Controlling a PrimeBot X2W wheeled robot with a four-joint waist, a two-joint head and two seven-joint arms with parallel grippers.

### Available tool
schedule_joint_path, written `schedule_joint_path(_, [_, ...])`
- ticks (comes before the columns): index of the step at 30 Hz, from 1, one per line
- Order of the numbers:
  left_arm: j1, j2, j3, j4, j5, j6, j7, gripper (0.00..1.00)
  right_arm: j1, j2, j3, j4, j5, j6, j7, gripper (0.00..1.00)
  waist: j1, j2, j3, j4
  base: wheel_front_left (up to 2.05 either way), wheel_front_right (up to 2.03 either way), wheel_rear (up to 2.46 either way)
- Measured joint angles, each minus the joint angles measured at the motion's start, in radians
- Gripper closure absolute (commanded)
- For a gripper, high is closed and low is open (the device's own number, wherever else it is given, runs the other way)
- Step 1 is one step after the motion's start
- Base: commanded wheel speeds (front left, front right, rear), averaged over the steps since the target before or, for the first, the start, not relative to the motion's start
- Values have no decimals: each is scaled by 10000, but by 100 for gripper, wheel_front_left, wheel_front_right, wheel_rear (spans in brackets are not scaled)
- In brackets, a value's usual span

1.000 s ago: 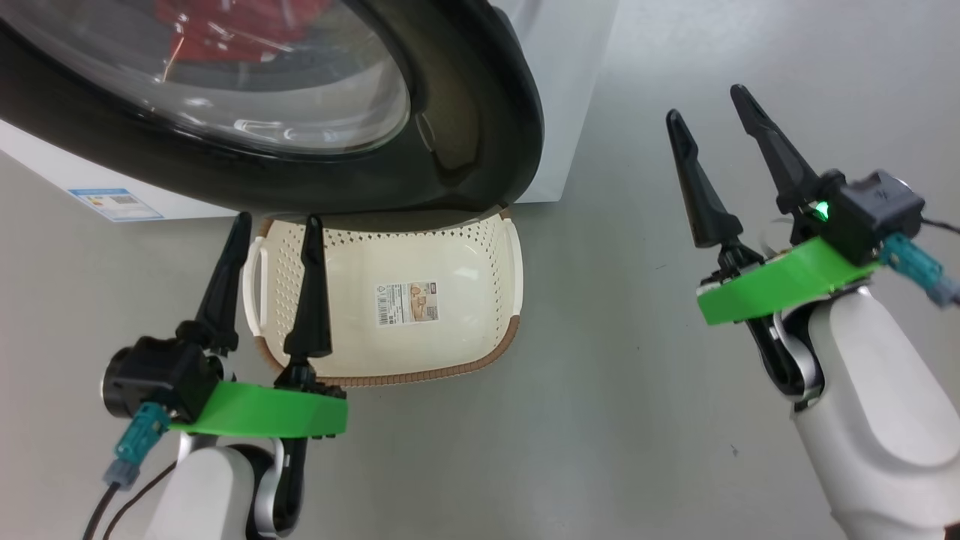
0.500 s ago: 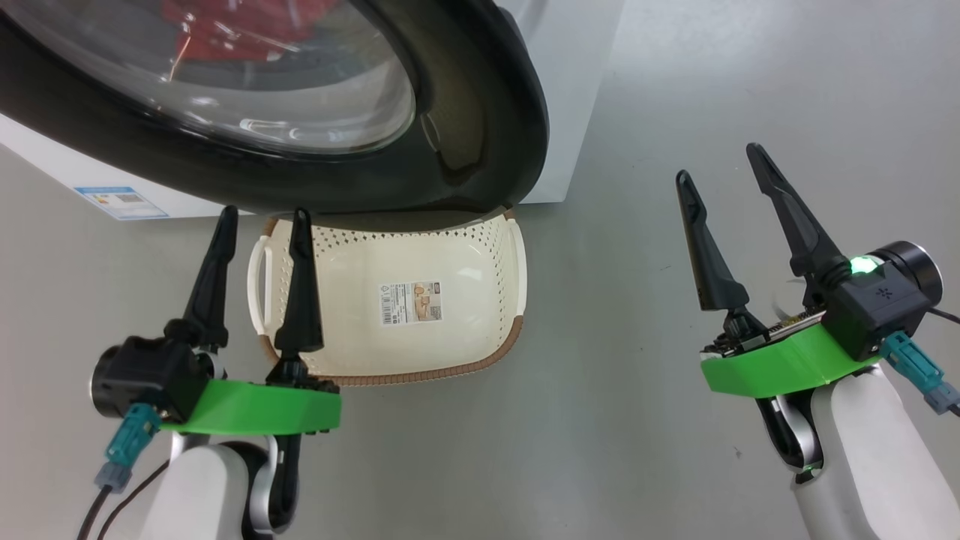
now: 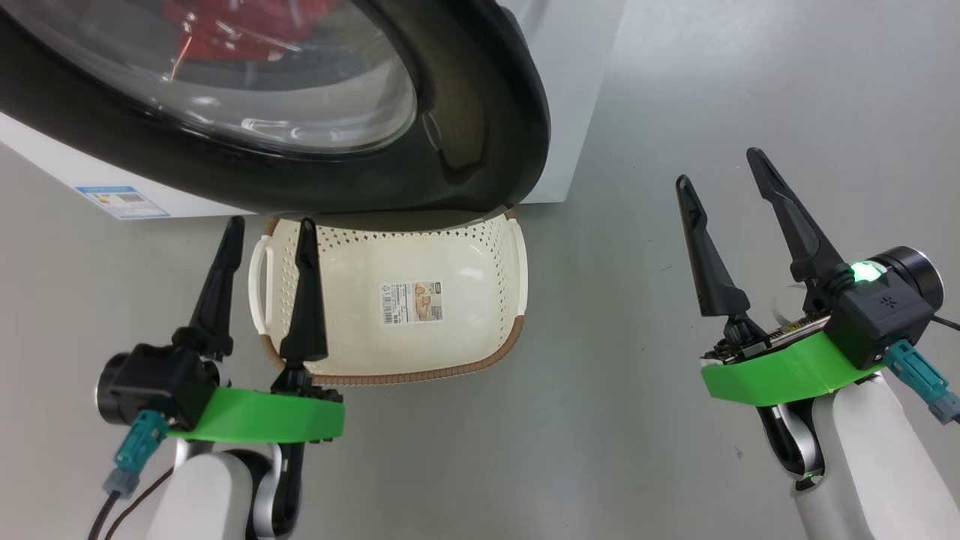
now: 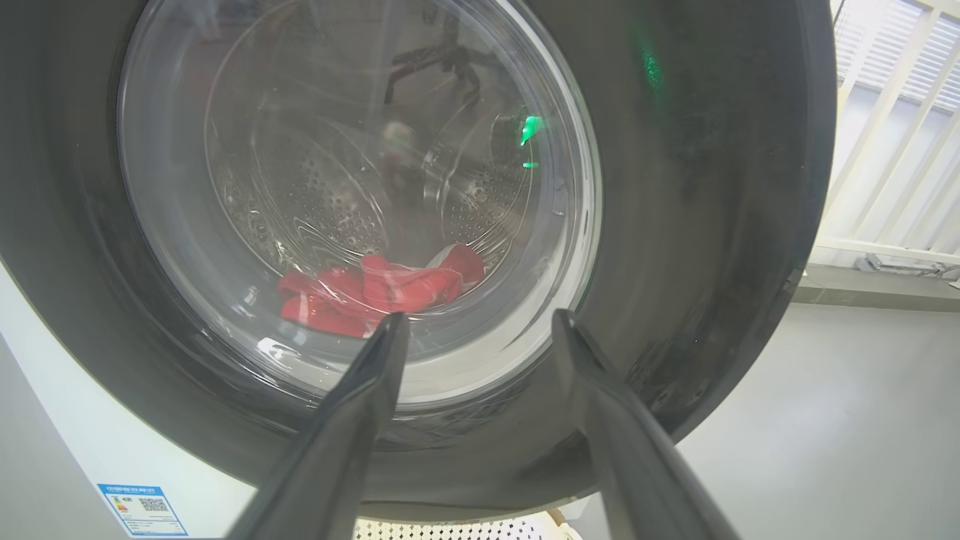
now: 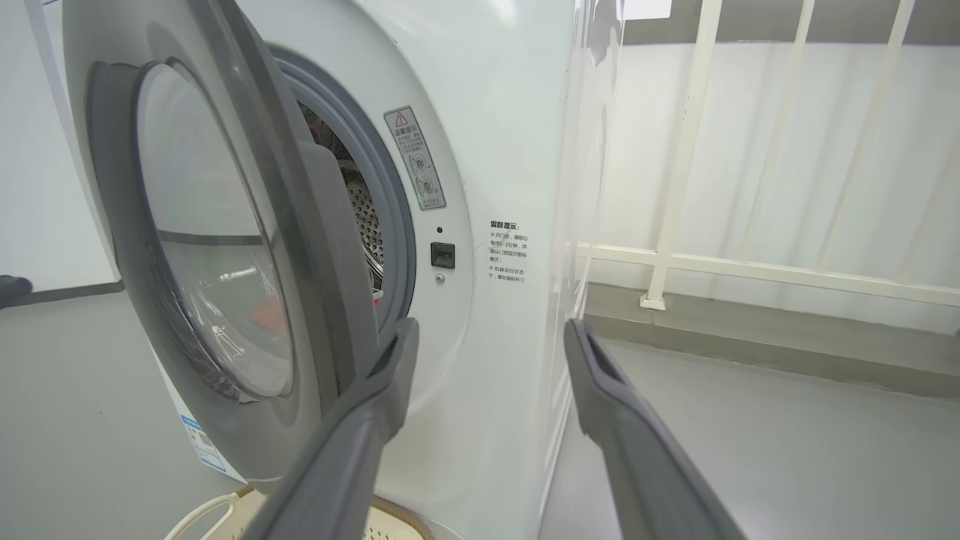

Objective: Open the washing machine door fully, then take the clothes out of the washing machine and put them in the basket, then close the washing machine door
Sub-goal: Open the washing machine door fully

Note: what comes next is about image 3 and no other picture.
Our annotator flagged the right teal plug black cable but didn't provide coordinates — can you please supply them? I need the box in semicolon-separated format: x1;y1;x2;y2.
883;315;960;425

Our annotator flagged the white front-load washing machine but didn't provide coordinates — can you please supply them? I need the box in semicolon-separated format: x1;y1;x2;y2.
0;0;626;221

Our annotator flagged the black washing machine door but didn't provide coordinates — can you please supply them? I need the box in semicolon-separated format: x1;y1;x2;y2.
0;0;551;232

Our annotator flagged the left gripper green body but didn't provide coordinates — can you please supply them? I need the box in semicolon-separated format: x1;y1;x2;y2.
166;382;346;445

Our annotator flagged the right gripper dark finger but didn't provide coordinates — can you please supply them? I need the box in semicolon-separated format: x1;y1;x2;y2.
675;175;766;350
746;147;848;312

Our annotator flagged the red and white garment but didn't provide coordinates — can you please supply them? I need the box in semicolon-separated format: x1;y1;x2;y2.
163;0;338;65

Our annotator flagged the blue energy label sticker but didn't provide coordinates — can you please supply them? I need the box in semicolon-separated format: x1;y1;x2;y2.
75;186;170;221

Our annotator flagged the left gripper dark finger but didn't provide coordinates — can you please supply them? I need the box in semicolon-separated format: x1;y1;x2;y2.
271;217;331;391
172;216;246;359

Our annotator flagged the cream perforated laundry basket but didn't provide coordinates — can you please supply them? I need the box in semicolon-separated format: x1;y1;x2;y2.
248;210;529;387

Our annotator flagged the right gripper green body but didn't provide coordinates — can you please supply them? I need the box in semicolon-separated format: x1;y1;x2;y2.
701;313;886;407

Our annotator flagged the basket product label sticker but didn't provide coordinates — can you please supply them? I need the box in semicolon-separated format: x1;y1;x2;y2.
379;281;443;326

